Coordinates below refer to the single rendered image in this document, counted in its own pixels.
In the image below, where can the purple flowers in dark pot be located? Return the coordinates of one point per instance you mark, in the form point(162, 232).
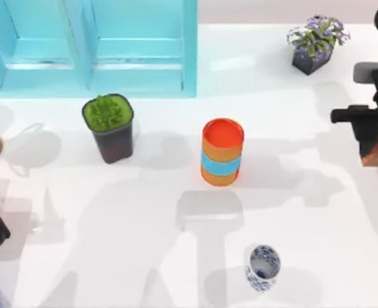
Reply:
point(315, 41)

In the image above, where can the orange and blue can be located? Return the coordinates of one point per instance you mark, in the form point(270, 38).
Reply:
point(222, 150)

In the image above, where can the blue and white patterned cup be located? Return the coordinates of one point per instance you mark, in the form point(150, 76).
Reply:
point(264, 266)

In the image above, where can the light blue rack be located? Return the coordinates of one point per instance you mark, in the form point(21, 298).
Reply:
point(137, 48)

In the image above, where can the green plant in dark pot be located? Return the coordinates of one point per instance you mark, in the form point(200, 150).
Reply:
point(110, 128)

